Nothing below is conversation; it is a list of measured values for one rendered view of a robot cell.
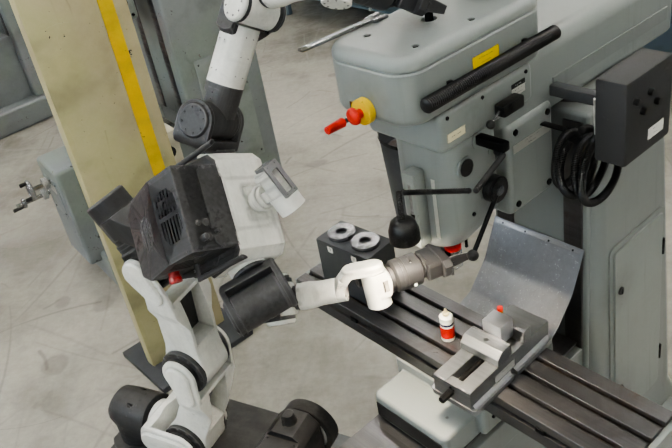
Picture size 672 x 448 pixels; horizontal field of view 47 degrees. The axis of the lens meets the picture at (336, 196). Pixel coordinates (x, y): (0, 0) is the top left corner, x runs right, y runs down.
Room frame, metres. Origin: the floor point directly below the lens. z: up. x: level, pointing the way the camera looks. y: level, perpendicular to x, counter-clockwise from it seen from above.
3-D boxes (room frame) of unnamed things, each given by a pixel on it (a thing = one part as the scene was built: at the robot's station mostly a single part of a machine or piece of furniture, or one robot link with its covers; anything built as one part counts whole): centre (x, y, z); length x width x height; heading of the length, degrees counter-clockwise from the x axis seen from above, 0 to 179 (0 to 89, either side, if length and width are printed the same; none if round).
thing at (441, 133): (1.70, -0.31, 1.68); 0.34 x 0.24 x 0.10; 126
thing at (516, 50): (1.58, -0.39, 1.79); 0.45 x 0.04 x 0.04; 126
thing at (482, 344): (1.53, -0.31, 1.03); 0.12 x 0.06 x 0.04; 38
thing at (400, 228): (1.47, -0.14, 1.48); 0.07 x 0.07 x 0.06
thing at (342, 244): (2.00, -0.03, 1.04); 0.22 x 0.12 x 0.20; 41
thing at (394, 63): (1.69, -0.29, 1.81); 0.47 x 0.26 x 0.16; 126
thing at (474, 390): (1.55, -0.33, 0.99); 0.35 x 0.15 x 0.11; 128
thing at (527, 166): (1.79, -0.44, 1.47); 0.24 x 0.19 x 0.26; 36
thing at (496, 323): (1.57, -0.36, 1.05); 0.06 x 0.05 x 0.06; 38
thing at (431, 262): (1.65, -0.19, 1.24); 0.13 x 0.12 x 0.10; 16
